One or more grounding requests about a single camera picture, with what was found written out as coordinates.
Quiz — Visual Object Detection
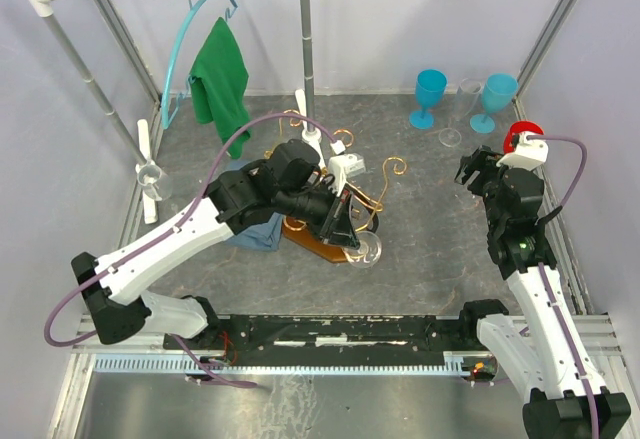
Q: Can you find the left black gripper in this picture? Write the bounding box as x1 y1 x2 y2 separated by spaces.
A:
276 180 361 250

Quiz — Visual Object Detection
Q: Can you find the clear wine glass front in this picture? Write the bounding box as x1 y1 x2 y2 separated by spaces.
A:
343 230 382 269

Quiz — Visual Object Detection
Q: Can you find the clear wine glass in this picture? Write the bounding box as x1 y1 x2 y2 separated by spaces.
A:
438 78 483 148
343 230 382 269
136 164 173 202

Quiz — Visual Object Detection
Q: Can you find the red wine glass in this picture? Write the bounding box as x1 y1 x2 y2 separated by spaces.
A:
503 120 544 154

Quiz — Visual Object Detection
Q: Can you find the blue wine glass back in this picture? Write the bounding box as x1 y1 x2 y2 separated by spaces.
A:
470 73 519 134

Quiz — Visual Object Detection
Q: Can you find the blue wine glass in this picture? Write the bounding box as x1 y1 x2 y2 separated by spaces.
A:
409 69 448 130
470 73 519 134

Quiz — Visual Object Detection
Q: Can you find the blue wine glass front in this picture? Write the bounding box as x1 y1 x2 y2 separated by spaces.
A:
409 69 448 130

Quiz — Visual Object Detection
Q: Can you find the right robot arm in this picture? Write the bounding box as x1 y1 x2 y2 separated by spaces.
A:
456 146 632 438

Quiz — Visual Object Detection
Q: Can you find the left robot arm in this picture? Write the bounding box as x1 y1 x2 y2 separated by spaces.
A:
72 139 364 349

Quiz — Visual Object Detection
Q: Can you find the folded blue cloth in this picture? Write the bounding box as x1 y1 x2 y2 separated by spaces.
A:
224 158 285 253

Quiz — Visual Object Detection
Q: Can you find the green cloth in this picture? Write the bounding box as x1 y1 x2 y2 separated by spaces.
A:
188 18 249 144

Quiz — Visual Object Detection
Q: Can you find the teal clothes hanger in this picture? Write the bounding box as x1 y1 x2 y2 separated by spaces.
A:
160 0 238 130

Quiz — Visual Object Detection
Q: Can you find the gold wire wine glass rack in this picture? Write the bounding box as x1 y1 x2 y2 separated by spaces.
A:
278 109 408 263

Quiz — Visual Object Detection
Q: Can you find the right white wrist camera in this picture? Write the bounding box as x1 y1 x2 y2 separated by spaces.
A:
497 131 549 171

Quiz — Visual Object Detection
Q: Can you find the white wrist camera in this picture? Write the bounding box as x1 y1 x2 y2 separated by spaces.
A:
497 131 549 171
327 140 366 194

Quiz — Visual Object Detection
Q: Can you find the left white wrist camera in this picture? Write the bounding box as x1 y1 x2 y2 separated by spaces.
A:
327 140 366 194

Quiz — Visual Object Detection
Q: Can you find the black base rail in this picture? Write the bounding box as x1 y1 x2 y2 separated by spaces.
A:
184 312 489 368

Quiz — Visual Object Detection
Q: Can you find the white clothes rail frame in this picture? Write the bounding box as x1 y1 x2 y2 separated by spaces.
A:
12 0 315 111

